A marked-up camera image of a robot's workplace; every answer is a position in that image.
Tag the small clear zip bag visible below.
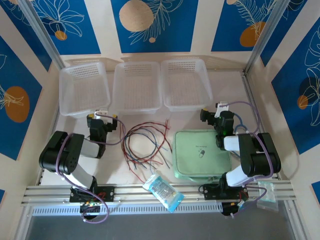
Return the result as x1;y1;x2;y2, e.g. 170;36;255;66
256;181;279;213

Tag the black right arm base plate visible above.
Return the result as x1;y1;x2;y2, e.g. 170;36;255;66
203;183;249;201

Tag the black controller board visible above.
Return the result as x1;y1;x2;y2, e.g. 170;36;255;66
221;201;245;218
79;201;103;214

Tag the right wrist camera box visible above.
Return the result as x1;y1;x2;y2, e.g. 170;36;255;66
214;100;230;118

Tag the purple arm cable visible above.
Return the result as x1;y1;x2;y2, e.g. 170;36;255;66
226;100;274;219
55;115;125;224

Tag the blue plastic packet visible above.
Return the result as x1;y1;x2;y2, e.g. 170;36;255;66
142;171;185;214

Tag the red wire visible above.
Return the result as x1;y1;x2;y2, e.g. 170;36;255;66
118;122;141;165
124;121;172;183
126;118;171;165

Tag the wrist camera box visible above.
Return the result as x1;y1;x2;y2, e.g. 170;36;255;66
214;100;230;118
95;107;110;120

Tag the blue wire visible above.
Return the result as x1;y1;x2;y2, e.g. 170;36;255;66
128;132;173;167
127;139;156;176

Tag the grey slotted cable duct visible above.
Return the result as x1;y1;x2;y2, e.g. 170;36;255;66
32;202;223;217

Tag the aluminium frame post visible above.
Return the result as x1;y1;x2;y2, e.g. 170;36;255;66
244;0;288;74
18;0;65;71

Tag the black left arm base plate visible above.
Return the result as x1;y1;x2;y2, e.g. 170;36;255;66
69;185;116;203

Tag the green zip pouch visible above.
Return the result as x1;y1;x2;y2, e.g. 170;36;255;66
172;129;233;185

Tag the clear perforated plastic basket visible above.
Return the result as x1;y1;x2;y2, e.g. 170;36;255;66
111;61;163;115
59;61;111;119
160;58;214;113

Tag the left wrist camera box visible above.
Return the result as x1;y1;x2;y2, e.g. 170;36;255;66
95;107;110;120

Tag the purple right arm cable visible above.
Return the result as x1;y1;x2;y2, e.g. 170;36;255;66
226;100;274;219

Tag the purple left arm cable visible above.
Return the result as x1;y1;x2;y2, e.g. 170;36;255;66
55;115;125;224

